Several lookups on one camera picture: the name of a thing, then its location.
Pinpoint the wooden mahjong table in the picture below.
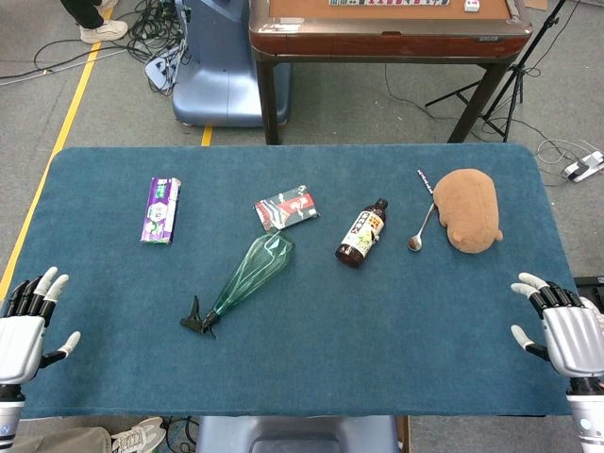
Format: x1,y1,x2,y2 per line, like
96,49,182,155
248,0,534,145

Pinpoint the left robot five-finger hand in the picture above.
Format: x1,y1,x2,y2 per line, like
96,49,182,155
0,266,82,386

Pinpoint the black tripod stand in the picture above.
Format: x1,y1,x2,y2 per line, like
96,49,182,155
424,0,570,143

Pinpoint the khaki trouser leg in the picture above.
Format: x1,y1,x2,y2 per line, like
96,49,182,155
8,427,113,453

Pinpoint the blue felt table mat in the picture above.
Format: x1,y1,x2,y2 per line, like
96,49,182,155
0,143,584,419

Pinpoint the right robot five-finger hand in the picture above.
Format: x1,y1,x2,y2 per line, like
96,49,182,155
510,272,604,378

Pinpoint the metal spoon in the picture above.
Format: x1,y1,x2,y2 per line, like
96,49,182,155
407,203,436,253

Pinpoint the black box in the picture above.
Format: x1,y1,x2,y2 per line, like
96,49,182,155
573,276,604,308

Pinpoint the purple toothpaste box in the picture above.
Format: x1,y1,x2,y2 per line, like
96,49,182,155
140,176,183,245

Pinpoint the black floor cable bundle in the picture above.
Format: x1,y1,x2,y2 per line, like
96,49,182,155
0,0,193,98

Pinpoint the white grey sneaker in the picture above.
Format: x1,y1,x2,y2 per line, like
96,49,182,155
110,416,167,453

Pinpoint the white power strip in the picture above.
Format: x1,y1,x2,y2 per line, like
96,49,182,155
563,149,604,183
144,46,183,91

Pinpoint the green transparent spray bottle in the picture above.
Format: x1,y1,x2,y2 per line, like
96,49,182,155
179,229,296,340

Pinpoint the blue grey robot chassis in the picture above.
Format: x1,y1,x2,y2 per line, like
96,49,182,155
194,414,401,453

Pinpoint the brown plush toy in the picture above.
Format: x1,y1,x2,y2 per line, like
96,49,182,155
432,169,504,256

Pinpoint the red black snack packet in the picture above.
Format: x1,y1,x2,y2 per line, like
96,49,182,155
253,184,321,232

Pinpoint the white floor cable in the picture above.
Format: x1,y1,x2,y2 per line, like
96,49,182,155
536,138,596,178

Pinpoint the brown tea bottle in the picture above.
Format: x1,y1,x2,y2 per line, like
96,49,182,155
334,198,390,270

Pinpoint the black trouser leg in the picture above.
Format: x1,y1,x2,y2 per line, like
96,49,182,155
59,0,119,30

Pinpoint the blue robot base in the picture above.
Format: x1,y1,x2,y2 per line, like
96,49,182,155
171,0,293,128

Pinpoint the thin black floor cable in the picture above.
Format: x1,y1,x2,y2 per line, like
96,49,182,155
383,63,476,125

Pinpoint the row of mahjong tiles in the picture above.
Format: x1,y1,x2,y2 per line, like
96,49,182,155
328,0,451,8

